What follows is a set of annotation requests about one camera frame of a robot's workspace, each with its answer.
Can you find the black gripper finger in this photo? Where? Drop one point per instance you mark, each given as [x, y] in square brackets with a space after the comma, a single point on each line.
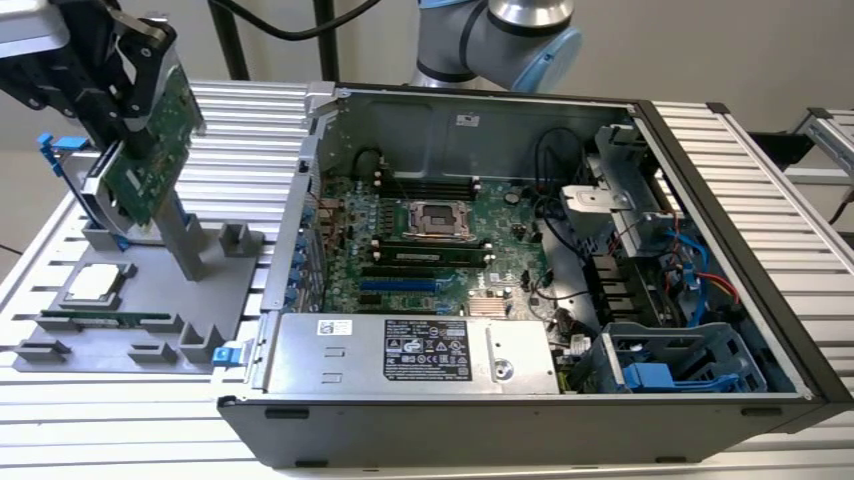
[74, 90]
[150, 55]

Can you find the green Nvidia Quadro graphics card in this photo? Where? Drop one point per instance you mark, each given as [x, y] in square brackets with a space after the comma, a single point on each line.
[150, 170]

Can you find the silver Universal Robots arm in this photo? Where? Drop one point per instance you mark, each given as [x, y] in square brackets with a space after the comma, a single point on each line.
[467, 45]

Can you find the hard disk in blue carrier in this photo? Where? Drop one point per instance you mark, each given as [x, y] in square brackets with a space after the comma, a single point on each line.
[67, 143]

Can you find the black stand pole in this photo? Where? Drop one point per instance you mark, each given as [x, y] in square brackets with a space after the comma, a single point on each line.
[234, 55]
[327, 60]

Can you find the silver CPU chip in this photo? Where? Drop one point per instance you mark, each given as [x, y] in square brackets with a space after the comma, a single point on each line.
[97, 280]

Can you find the grey plastic parts rack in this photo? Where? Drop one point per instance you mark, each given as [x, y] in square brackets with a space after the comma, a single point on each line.
[154, 300]

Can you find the bare green RAM stick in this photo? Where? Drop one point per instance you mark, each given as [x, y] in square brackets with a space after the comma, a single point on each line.
[101, 318]

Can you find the metal CPU socket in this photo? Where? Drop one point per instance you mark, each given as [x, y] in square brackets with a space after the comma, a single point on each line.
[434, 215]

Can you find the RAM stick with white label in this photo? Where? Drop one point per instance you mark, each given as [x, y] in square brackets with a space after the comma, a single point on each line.
[414, 257]

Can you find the black expansion slot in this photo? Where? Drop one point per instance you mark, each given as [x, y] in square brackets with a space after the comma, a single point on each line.
[401, 271]

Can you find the blue plastic case latch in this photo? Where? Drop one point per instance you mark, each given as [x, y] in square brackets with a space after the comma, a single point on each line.
[226, 357]

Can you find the blue expansion slot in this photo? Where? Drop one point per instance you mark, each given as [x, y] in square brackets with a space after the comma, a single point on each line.
[401, 286]

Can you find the silver coin cell battery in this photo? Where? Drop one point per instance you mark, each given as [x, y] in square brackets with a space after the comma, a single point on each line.
[512, 197]

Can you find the green Dell motherboard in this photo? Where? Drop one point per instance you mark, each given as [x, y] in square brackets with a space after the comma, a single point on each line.
[508, 235]

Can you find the silver power supply unit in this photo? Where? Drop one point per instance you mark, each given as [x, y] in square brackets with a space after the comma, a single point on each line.
[347, 365]

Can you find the silver finned chipset heatsink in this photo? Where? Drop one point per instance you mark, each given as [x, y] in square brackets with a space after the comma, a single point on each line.
[489, 307]

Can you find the silver metal drive bay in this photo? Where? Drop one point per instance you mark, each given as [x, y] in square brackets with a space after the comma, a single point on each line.
[594, 200]

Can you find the open grey PC case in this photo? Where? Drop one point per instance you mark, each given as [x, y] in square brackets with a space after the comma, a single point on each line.
[467, 430]

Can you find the grey metal drive cage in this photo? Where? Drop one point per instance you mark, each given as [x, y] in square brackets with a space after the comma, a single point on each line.
[668, 332]

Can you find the blue plastic disk caddy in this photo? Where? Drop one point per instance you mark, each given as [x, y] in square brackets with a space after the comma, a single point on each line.
[648, 375]

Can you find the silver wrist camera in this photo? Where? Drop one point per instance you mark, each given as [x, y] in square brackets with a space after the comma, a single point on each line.
[30, 30]

